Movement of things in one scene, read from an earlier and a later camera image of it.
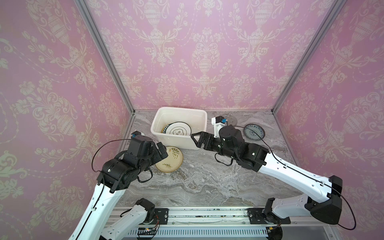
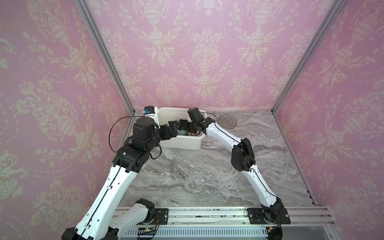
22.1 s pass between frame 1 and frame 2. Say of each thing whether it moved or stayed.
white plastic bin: stayed
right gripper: moved
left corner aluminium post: stayed
